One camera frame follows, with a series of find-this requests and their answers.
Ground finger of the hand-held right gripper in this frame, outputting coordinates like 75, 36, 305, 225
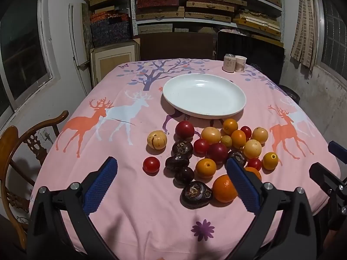
309, 162, 347, 214
327, 140, 347, 165

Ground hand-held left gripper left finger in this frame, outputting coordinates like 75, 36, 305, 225
27, 156, 120, 260

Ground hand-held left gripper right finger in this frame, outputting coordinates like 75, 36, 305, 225
226, 157, 318, 260

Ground orange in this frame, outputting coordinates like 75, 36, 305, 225
231, 130, 247, 149
212, 175, 239, 203
223, 118, 239, 135
245, 167, 262, 181
195, 158, 217, 179

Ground pale yellow pepino melon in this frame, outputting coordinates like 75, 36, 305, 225
243, 139, 262, 159
252, 127, 269, 144

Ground striped yellow pepino melon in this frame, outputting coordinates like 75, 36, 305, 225
147, 130, 168, 150

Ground white oval plate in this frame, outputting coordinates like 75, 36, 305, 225
162, 73, 247, 120

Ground large red tomato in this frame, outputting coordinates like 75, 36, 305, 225
175, 121, 195, 141
207, 143, 229, 164

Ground pink deer print tablecloth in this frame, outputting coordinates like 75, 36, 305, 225
28, 58, 342, 260

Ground golden passion fruit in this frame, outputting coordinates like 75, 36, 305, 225
201, 127, 222, 145

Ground black round bin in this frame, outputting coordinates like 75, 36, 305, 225
279, 85, 300, 105

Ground carved wooden chair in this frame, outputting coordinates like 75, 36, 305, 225
0, 110, 69, 250

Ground barred window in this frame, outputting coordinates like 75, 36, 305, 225
312, 0, 347, 87

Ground paper cup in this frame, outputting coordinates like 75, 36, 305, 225
235, 55, 247, 73

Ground beige framed panel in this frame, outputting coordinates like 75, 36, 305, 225
90, 39, 141, 88

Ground hanging cardboard strips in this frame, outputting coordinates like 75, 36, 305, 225
291, 0, 317, 68

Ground black board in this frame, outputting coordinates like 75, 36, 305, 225
216, 31, 286, 84

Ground white leaning board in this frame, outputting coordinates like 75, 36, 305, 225
69, 3, 91, 95

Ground dark brown board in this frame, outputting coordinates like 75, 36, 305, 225
139, 32, 215, 61

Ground stack of dark patterned boxes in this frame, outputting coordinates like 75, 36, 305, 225
90, 12, 133, 47

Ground white framed window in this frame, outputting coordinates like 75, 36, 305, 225
0, 0, 61, 120

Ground white metal shelf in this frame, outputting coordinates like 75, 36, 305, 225
129, 0, 286, 48

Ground shelf with boxes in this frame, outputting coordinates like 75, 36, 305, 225
85, 0, 283, 42

